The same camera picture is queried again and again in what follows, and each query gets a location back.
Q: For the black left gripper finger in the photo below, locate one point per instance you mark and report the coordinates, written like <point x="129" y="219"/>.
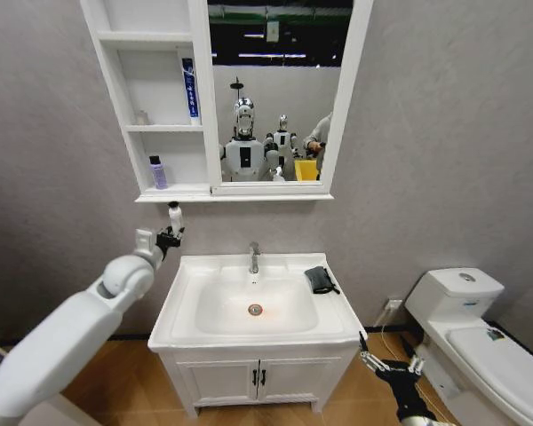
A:
<point x="164" y="231"/>
<point x="180" y="231"/>

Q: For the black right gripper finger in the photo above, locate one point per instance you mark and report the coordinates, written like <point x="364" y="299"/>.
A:
<point x="372" y="357"/>
<point x="415" y="361"/>

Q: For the white bottle with black cap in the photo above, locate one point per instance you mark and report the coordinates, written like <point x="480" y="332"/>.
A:
<point x="175" y="217"/>

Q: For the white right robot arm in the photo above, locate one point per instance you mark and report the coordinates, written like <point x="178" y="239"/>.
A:
<point x="419" y="420"/>

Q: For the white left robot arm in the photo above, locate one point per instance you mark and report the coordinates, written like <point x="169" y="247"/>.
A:
<point x="66" y="328"/>

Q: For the dark grey folded towel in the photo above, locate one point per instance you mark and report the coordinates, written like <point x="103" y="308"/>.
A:
<point x="320" y="279"/>

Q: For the white ceramic washbasin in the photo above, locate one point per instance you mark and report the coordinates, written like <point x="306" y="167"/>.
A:
<point x="253" y="306"/>

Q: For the white vanity cabinet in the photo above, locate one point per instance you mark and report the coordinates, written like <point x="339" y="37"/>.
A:
<point x="231" y="377"/>

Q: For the cabinet mirror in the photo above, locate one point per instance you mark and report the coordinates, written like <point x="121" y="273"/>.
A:
<point x="275" y="89"/>

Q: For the purple bottle with black cap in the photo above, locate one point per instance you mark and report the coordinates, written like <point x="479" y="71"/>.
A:
<point x="158" y="174"/>

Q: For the white toilet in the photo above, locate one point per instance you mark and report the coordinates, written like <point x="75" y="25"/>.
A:
<point x="479" y="337"/>

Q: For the chrome faucet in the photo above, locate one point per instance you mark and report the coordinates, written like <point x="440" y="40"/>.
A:
<point x="254" y="257"/>

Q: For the chrome toilet flush button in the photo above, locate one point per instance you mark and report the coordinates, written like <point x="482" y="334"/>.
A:
<point x="467" y="276"/>

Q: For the round metal sink drain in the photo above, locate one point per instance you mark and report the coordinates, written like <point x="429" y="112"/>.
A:
<point x="255" y="309"/>

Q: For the small clear glass jar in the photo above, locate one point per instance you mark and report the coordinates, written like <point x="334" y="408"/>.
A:
<point x="141" y="117"/>

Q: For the blue and white toothpaste tube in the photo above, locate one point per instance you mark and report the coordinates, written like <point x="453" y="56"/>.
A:
<point x="190" y="91"/>

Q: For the person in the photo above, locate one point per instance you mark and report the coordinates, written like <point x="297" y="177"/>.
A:
<point x="320" y="137"/>

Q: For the white wall socket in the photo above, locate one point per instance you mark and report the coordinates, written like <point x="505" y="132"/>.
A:
<point x="395" y="304"/>

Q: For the white wall cabinet with shelves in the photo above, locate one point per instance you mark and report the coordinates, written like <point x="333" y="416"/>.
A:
<point x="160" y="89"/>

